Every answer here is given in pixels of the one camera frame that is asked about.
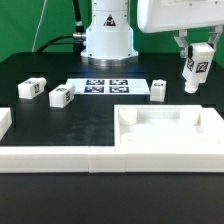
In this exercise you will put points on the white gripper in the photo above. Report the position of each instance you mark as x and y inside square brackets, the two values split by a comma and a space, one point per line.
[169, 15]

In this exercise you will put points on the white square tabletop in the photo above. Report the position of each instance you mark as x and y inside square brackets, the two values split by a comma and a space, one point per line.
[167, 126]

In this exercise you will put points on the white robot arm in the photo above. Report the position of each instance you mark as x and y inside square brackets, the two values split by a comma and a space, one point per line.
[109, 38]

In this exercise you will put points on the white U-shaped obstacle fence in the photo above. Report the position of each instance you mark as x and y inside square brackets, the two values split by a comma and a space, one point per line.
[100, 159]

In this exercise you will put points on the white marker base plate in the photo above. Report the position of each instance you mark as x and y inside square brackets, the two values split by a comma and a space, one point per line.
[106, 86]

